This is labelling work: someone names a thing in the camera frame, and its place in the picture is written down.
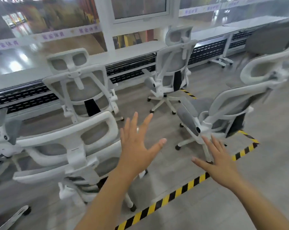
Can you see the person's right forearm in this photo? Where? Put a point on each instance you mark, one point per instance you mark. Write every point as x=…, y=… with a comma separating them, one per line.
x=262, y=208

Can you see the person's right hand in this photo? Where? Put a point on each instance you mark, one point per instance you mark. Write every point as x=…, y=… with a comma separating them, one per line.
x=221, y=168

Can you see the person's right thumb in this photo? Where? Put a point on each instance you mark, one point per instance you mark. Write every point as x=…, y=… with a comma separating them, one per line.
x=199, y=162

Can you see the person's left thumb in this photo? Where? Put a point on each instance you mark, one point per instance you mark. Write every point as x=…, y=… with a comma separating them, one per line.
x=157, y=148

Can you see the person's left middle finger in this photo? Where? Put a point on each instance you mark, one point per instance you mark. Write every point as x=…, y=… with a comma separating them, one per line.
x=134, y=124

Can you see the person's left hand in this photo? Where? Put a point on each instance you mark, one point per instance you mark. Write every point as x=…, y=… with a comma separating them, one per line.
x=135, y=153

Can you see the yellow black floor tape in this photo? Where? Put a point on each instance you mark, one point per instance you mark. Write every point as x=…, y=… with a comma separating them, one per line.
x=188, y=93
x=182, y=188

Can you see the long white desk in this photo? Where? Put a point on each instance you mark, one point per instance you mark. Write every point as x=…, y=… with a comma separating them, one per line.
x=63, y=67
x=221, y=31

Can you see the white printed window strip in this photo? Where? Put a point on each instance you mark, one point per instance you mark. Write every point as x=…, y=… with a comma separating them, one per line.
x=206, y=8
x=46, y=35

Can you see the person's left little finger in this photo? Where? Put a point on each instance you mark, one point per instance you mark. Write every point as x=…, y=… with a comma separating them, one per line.
x=122, y=137

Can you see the person's left forearm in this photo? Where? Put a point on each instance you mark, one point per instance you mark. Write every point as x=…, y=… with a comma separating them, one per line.
x=106, y=203

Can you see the person's right middle finger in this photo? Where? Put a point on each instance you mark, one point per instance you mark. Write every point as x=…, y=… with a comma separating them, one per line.
x=216, y=143

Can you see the white window frame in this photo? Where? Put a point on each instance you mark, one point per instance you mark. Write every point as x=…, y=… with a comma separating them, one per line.
x=139, y=16

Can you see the white mesh office chair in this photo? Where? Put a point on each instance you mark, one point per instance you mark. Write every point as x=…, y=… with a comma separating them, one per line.
x=7, y=220
x=170, y=67
x=79, y=86
x=5, y=141
x=70, y=153
x=230, y=110

